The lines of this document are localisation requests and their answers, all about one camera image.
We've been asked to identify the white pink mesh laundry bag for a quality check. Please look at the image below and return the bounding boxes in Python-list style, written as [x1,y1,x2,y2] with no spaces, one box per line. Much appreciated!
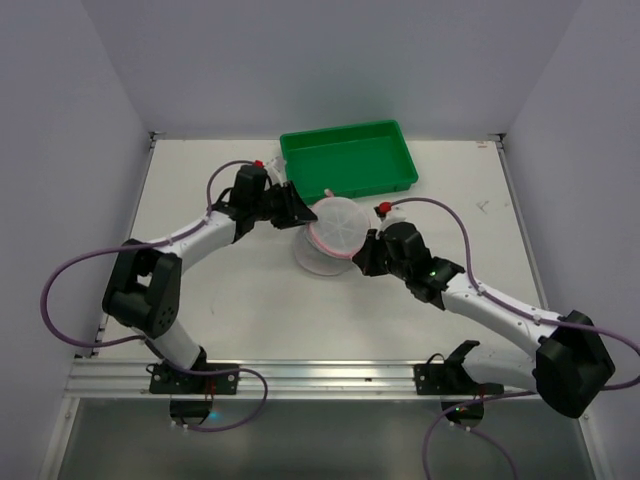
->
[293,194,371,277]

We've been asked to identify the aluminium mounting rail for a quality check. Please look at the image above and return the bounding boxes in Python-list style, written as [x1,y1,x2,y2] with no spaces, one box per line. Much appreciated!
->
[62,359,591,401]

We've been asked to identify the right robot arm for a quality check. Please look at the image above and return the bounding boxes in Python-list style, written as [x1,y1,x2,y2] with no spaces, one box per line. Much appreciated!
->
[353,222,615,418]

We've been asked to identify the green plastic tray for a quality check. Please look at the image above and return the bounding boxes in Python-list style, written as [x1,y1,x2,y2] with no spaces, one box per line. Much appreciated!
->
[280,120,419,204]

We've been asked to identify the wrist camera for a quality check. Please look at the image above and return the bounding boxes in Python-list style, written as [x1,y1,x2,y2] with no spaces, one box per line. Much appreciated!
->
[265,156,287,184]
[374,202,406,235]

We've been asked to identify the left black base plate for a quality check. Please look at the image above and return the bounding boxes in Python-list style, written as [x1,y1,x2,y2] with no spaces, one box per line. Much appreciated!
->
[146,362,240,396]

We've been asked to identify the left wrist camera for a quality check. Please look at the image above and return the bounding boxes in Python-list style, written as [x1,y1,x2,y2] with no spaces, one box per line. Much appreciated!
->
[265,156,287,184]

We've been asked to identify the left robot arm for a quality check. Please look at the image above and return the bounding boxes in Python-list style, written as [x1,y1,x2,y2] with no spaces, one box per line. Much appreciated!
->
[102,163,317,373]

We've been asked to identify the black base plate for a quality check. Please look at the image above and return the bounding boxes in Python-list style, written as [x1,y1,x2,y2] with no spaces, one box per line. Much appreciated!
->
[413,340,504,397]
[146,362,240,396]

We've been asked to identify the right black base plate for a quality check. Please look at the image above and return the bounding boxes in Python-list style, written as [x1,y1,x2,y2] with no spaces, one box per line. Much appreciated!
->
[413,340,504,397]

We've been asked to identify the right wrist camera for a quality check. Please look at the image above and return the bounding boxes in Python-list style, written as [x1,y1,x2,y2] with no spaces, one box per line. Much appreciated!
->
[374,202,406,235]

